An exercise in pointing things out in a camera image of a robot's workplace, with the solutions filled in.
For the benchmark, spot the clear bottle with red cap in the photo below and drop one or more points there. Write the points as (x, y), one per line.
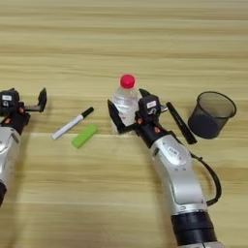
(127, 97)

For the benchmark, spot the black mesh cup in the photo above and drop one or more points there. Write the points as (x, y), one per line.
(206, 126)

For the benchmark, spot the labelled box on left gripper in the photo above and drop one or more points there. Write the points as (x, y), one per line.
(9, 101)

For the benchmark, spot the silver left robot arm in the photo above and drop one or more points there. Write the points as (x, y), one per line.
(8, 151)

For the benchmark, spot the green rectangular block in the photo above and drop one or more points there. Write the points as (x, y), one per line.
(84, 136)

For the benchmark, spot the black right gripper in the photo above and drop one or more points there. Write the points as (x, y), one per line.
(151, 132)

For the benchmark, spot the white marker with black cap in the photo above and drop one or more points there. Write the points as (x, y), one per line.
(69, 125)

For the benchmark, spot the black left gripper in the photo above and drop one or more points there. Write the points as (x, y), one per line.
(14, 121)

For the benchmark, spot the labelled box on right gripper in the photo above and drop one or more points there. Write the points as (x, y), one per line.
(150, 106)

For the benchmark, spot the labelled box on gripper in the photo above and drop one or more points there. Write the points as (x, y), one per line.
(150, 106)
(9, 101)

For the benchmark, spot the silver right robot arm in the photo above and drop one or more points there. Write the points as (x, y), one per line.
(180, 180)

